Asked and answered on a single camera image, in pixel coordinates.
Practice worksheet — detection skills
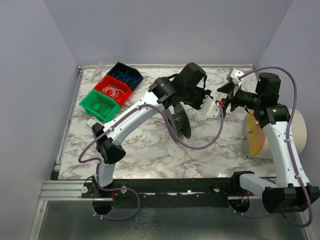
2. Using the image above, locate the black cable spool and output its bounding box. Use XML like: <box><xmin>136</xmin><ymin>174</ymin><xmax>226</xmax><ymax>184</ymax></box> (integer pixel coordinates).
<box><xmin>163</xmin><ymin>103</ymin><xmax>192</xmax><ymax>143</ymax></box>

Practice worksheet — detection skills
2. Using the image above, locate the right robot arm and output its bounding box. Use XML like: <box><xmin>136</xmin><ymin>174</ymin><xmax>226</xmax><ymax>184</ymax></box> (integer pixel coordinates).
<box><xmin>218</xmin><ymin>69</ymin><xmax>320</xmax><ymax>213</ymax></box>

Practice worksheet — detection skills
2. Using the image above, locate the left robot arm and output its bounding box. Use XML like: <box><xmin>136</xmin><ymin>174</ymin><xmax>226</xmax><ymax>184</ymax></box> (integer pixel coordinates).
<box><xmin>94</xmin><ymin>62</ymin><xmax>226</xmax><ymax>189</ymax></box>

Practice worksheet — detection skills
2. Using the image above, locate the white cylindrical container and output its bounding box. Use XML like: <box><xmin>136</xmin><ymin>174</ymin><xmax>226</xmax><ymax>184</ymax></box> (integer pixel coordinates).
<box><xmin>241</xmin><ymin>103</ymin><xmax>308</xmax><ymax>161</ymax></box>

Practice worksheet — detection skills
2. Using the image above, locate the red storage bin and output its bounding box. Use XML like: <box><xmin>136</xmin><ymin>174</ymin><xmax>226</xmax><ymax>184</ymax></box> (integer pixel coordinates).
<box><xmin>93</xmin><ymin>75</ymin><xmax>133</xmax><ymax>107</ymax></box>

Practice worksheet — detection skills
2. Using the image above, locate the black storage bin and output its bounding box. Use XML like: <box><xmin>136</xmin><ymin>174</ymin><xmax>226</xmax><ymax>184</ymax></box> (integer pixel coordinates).
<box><xmin>107</xmin><ymin>62</ymin><xmax>144</xmax><ymax>91</ymax></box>

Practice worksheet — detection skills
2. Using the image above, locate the green storage bin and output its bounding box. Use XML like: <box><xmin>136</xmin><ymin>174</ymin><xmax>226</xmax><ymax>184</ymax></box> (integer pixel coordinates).
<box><xmin>79</xmin><ymin>89</ymin><xmax>121</xmax><ymax>123</ymax></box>

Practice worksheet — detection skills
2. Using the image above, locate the clear plastic piece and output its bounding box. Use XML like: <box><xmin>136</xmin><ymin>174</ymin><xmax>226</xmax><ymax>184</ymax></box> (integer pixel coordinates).
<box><xmin>90</xmin><ymin>63</ymin><xmax>104</xmax><ymax>81</ymax></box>

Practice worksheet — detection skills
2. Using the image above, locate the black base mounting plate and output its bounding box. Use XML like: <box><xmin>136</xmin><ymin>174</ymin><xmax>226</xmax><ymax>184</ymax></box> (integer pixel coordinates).
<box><xmin>81</xmin><ymin>177</ymin><xmax>255</xmax><ymax>212</ymax></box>

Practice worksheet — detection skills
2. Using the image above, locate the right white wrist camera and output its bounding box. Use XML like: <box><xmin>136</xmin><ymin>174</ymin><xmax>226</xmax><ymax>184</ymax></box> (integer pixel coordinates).
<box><xmin>226</xmin><ymin>68</ymin><xmax>244</xmax><ymax>86</ymax></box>

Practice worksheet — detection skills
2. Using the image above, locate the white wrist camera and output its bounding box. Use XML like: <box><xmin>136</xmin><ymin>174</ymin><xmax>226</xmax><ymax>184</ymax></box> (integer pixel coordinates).
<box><xmin>199</xmin><ymin>95</ymin><xmax>221</xmax><ymax>120</ymax></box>
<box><xmin>226</xmin><ymin>68</ymin><xmax>244</xmax><ymax>86</ymax></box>

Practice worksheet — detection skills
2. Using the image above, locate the aluminium table edge rail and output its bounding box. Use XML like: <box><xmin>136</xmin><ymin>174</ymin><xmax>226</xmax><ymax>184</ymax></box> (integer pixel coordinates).
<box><xmin>78</xmin><ymin>63</ymin><xmax>255</xmax><ymax>70</ymax></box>

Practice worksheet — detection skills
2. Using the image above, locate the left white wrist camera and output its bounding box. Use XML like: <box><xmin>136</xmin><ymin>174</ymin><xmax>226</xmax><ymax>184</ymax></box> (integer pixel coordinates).
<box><xmin>199</xmin><ymin>95</ymin><xmax>221</xmax><ymax>120</ymax></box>

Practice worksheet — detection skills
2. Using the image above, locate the blue cable bundle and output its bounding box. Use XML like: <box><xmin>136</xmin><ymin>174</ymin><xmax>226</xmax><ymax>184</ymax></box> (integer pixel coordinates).
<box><xmin>111</xmin><ymin>69</ymin><xmax>141</xmax><ymax>85</ymax></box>

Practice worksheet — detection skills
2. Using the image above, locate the white cable bundle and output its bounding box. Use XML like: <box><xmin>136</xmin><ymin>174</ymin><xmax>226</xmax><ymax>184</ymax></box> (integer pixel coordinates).
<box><xmin>102</xmin><ymin>84</ymin><xmax>126</xmax><ymax>99</ymax></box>

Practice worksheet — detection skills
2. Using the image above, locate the green cable bundle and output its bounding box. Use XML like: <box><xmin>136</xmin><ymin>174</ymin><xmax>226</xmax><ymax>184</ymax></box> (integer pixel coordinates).
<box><xmin>89</xmin><ymin>99</ymin><xmax>113</xmax><ymax>117</ymax></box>

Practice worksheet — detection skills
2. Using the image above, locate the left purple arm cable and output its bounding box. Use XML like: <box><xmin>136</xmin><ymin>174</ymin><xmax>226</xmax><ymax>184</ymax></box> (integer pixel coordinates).
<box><xmin>78</xmin><ymin>99</ymin><xmax>225</xmax><ymax>221</ymax></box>

